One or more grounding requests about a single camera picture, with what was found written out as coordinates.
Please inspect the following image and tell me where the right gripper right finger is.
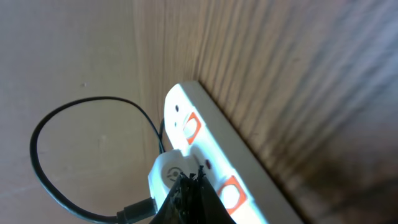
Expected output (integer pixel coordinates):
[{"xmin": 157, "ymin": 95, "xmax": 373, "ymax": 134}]
[{"xmin": 194, "ymin": 166, "xmax": 236, "ymax": 224}]

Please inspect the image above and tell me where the black USB charging cable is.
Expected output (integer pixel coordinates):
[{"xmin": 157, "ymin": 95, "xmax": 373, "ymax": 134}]
[{"xmin": 29, "ymin": 96, "xmax": 166, "ymax": 224}]

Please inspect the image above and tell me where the white charger plug adapter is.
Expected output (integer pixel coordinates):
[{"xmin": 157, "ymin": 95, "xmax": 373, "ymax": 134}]
[{"xmin": 148, "ymin": 149, "xmax": 199, "ymax": 210}]

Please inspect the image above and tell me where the white power strip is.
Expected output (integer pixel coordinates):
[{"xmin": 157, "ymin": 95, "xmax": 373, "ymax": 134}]
[{"xmin": 164, "ymin": 81, "xmax": 303, "ymax": 223}]

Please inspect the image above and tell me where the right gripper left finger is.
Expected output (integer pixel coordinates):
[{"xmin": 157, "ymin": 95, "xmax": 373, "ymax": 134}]
[{"xmin": 150, "ymin": 173, "xmax": 196, "ymax": 224}]

